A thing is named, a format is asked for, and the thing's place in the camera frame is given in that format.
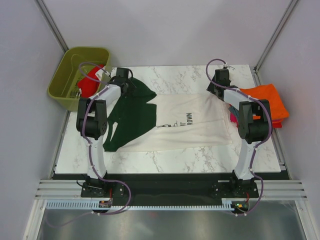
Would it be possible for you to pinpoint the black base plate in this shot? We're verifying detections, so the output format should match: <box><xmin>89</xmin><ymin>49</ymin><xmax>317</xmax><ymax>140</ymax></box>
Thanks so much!
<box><xmin>53</xmin><ymin>170</ymin><xmax>289</xmax><ymax>206</ymax></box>

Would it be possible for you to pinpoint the orange folded shirt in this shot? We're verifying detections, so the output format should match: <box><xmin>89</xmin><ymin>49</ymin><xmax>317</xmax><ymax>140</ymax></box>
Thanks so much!
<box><xmin>240</xmin><ymin>84</ymin><xmax>290</xmax><ymax>123</ymax></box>

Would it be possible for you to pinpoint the cream green Charlie Brown shirt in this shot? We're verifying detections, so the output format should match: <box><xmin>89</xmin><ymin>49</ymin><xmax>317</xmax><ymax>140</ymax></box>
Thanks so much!
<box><xmin>103</xmin><ymin>78</ymin><xmax>232</xmax><ymax>152</ymax></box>

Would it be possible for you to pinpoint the teal folded shirt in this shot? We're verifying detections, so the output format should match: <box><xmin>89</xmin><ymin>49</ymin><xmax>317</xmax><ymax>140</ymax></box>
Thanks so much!
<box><xmin>228</xmin><ymin>105</ymin><xmax>239</xmax><ymax>115</ymax></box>

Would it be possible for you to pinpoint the right aluminium frame post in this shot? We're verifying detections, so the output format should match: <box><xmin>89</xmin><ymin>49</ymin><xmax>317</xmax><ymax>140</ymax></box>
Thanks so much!
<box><xmin>253</xmin><ymin>0</ymin><xmax>300</xmax><ymax>73</ymax></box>

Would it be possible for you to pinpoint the left aluminium frame post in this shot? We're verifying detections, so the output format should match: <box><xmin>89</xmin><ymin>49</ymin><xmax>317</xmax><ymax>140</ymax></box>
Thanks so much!
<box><xmin>34</xmin><ymin>0</ymin><xmax>69</xmax><ymax>53</ymax></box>

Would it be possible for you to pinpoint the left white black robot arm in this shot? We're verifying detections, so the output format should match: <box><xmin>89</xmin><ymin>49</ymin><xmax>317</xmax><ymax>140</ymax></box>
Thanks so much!
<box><xmin>76</xmin><ymin>67</ymin><xmax>134</xmax><ymax>198</ymax></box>

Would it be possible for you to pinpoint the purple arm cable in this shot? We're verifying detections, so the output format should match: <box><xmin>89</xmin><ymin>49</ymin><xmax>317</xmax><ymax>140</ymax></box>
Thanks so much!
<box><xmin>205</xmin><ymin>58</ymin><xmax>273</xmax><ymax>176</ymax></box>
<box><xmin>78</xmin><ymin>61</ymin><xmax>132</xmax><ymax>213</ymax></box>

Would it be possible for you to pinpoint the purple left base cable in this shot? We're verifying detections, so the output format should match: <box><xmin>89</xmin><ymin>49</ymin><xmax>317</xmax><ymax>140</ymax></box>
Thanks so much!
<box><xmin>44</xmin><ymin>174</ymin><xmax>133</xmax><ymax>228</ymax></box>

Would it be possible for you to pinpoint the aluminium frame post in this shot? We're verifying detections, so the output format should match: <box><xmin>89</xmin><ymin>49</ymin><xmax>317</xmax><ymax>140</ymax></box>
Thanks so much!
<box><xmin>253</xmin><ymin>0</ymin><xmax>300</xmax><ymax>73</ymax></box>
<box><xmin>34</xmin><ymin>0</ymin><xmax>69</xmax><ymax>53</ymax></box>

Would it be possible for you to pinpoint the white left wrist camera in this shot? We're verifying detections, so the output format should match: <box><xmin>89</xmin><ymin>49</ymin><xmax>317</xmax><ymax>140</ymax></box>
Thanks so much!
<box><xmin>95</xmin><ymin>69</ymin><xmax>111</xmax><ymax>82</ymax></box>

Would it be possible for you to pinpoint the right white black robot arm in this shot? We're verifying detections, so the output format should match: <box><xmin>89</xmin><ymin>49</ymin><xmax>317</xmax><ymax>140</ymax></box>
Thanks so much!
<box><xmin>207</xmin><ymin>67</ymin><xmax>272</xmax><ymax>197</ymax></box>

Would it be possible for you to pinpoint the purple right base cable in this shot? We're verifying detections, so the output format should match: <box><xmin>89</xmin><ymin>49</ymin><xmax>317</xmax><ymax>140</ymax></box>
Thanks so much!
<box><xmin>229</xmin><ymin>172</ymin><xmax>265</xmax><ymax>217</ymax></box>

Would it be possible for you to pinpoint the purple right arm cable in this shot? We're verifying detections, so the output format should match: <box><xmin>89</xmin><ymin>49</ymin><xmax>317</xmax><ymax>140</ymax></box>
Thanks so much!
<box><xmin>205</xmin><ymin>58</ymin><xmax>273</xmax><ymax>176</ymax></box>

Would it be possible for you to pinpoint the pink folded shirt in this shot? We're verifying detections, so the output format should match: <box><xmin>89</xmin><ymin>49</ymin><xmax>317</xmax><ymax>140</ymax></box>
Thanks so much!
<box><xmin>229</xmin><ymin>113</ymin><xmax>238</xmax><ymax>124</ymax></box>

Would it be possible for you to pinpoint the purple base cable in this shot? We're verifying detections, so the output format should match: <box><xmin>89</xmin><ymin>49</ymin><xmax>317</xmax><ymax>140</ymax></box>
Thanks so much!
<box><xmin>229</xmin><ymin>172</ymin><xmax>265</xmax><ymax>217</ymax></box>
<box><xmin>44</xmin><ymin>174</ymin><xmax>133</xmax><ymax>228</ymax></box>

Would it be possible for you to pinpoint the olive green plastic bin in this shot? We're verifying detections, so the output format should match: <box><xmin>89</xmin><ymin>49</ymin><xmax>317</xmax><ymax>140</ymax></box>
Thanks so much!
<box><xmin>47</xmin><ymin>46</ymin><xmax>112</xmax><ymax>112</ymax></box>

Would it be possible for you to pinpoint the red shirt in bin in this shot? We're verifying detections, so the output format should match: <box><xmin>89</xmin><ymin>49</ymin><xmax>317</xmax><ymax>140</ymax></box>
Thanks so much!
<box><xmin>77</xmin><ymin>63</ymin><xmax>105</xmax><ymax>98</ymax></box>

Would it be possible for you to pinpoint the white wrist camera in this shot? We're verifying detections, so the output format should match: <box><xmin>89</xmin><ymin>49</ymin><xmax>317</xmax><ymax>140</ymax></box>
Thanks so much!
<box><xmin>95</xmin><ymin>69</ymin><xmax>111</xmax><ymax>82</ymax></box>
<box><xmin>223</xmin><ymin>63</ymin><xmax>236</xmax><ymax>71</ymax></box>

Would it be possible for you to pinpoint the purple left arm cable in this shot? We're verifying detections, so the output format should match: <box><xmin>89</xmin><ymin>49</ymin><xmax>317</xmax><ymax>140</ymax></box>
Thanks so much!
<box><xmin>78</xmin><ymin>61</ymin><xmax>132</xmax><ymax>213</ymax></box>

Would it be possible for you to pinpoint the white slotted cable duct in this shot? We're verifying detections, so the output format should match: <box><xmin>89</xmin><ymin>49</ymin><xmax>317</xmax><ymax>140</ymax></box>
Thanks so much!
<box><xmin>45</xmin><ymin>199</ymin><xmax>249</xmax><ymax>211</ymax></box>

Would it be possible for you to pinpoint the red folded shirt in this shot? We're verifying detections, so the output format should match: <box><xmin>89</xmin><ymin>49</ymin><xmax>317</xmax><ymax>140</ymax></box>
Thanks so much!
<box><xmin>272</xmin><ymin>119</ymin><xmax>283</xmax><ymax>129</ymax></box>

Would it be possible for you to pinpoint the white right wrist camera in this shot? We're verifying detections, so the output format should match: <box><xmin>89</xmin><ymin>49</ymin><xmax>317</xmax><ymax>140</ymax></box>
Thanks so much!
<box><xmin>223</xmin><ymin>63</ymin><xmax>236</xmax><ymax>71</ymax></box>

